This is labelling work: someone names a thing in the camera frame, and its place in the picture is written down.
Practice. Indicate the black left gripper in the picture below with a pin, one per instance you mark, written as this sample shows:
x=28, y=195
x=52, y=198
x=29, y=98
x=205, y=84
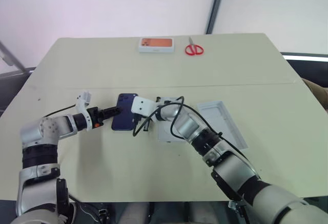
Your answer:
x=96, y=116

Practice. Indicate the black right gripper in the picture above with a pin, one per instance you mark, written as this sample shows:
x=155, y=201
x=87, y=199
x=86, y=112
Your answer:
x=146, y=126

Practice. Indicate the dark blue smartphone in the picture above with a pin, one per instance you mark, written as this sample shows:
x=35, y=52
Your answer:
x=123, y=121

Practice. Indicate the white phone box lid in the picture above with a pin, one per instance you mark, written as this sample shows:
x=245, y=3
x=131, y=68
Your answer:
x=220, y=116

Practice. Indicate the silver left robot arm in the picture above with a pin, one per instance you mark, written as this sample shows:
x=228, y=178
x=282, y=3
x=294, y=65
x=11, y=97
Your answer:
x=46, y=129

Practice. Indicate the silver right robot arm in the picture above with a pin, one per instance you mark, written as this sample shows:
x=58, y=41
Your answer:
x=230, y=167

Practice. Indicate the white phone box base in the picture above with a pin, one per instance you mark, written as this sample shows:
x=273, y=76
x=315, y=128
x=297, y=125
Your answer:
x=164, y=134

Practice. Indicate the phone box with orange print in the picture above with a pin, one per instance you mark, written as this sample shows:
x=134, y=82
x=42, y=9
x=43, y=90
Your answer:
x=156, y=43

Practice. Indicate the black robot waist module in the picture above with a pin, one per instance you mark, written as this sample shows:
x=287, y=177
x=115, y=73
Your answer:
x=94, y=212

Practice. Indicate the metal table clamp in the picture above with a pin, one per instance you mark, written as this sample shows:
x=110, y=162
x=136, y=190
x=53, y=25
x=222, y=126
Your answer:
x=237, y=208

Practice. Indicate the dark metal pole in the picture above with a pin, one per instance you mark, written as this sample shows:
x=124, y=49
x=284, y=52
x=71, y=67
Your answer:
x=216, y=6

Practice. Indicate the black panel with white strip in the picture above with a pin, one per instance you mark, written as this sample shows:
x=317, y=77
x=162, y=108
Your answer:
x=305, y=65

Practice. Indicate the brown rounded object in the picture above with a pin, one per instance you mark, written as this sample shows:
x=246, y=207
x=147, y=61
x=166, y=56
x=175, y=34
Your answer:
x=319, y=90

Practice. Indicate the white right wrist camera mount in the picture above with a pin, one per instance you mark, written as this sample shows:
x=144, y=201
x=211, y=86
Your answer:
x=142, y=107

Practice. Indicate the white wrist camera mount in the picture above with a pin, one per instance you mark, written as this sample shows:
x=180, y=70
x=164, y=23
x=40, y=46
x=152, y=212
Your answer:
x=83, y=101
x=142, y=107

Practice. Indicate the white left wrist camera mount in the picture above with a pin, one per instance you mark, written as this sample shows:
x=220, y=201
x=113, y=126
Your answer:
x=83, y=101

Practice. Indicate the grey metal frame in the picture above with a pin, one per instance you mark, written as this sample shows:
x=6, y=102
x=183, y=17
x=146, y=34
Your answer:
x=10, y=57

